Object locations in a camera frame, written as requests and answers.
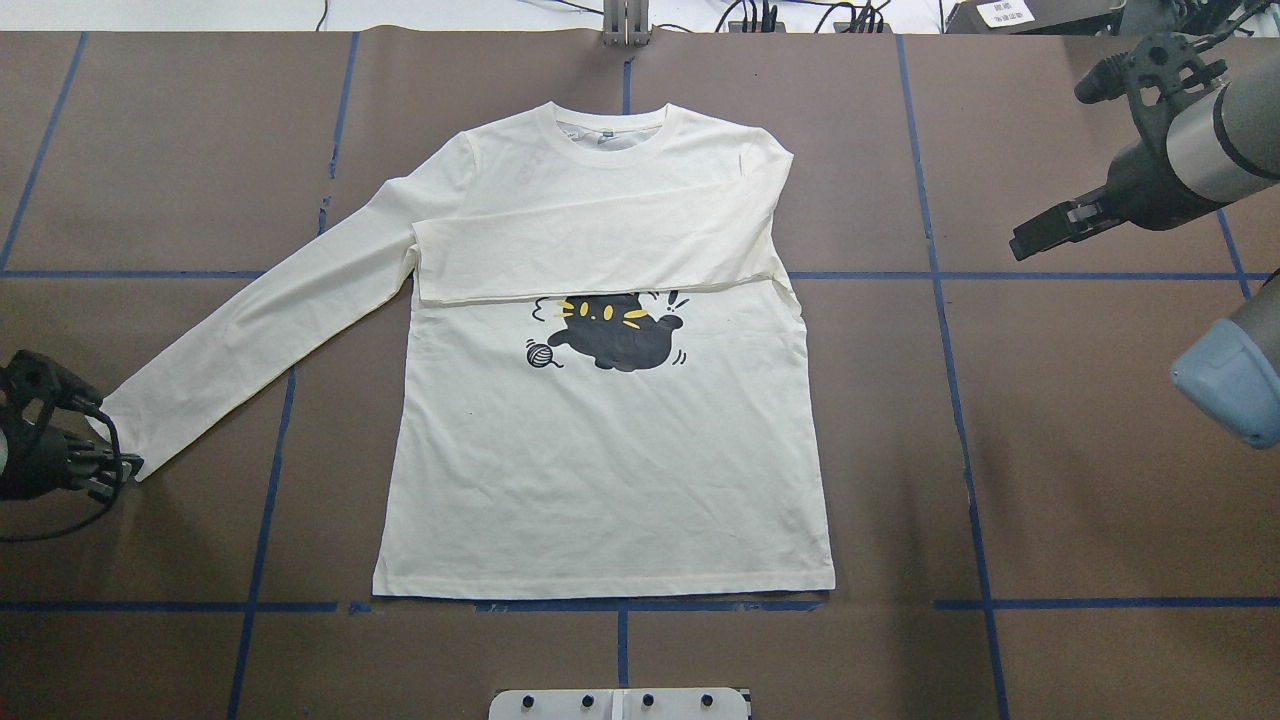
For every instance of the cream long-sleeve cat shirt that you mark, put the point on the cream long-sleeve cat shirt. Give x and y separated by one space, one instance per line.
606 384

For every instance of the dark labelled box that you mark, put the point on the dark labelled box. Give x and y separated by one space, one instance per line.
1074 18

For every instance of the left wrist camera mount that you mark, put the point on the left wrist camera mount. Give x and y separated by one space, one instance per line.
35 377

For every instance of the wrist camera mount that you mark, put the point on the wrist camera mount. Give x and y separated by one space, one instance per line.
1160 78
35 377

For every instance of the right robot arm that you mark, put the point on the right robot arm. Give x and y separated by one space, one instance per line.
1222 149

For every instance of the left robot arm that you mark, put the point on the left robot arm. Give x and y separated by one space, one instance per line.
62 461

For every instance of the brown paper table cover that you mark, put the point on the brown paper table cover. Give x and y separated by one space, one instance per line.
1028 521

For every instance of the aluminium frame post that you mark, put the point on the aluminium frame post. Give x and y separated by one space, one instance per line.
626 23

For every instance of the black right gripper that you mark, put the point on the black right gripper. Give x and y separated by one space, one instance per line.
1143 187

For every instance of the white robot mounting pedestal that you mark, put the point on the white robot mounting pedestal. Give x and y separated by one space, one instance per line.
623 703

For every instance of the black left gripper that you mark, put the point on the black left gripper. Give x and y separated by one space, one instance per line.
30 463

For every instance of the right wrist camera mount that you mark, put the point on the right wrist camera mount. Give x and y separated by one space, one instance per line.
1160 78

